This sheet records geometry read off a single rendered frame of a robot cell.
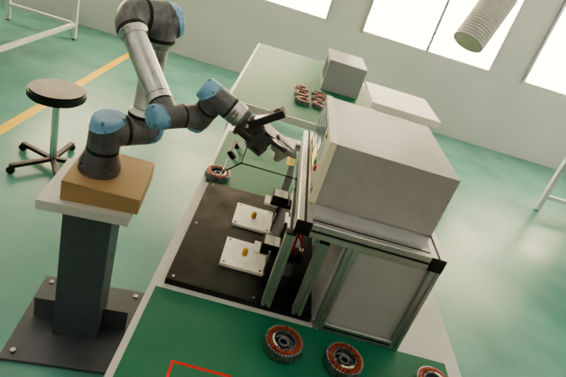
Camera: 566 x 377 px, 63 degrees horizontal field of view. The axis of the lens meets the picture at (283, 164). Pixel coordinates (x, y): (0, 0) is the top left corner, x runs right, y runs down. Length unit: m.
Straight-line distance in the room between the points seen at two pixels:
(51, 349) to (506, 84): 5.89
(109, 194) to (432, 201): 1.09
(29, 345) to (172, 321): 1.01
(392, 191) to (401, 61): 4.96
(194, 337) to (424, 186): 0.77
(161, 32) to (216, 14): 4.56
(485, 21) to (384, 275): 1.50
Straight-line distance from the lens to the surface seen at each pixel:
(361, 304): 1.47
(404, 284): 1.43
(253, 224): 1.78
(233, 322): 1.44
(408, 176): 1.35
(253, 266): 1.59
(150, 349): 1.33
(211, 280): 1.51
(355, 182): 1.34
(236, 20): 6.15
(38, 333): 2.33
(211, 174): 2.03
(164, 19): 1.63
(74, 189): 1.77
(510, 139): 7.02
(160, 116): 1.36
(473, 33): 2.48
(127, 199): 1.73
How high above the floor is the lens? 1.78
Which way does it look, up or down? 26 degrees down
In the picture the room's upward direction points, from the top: 18 degrees clockwise
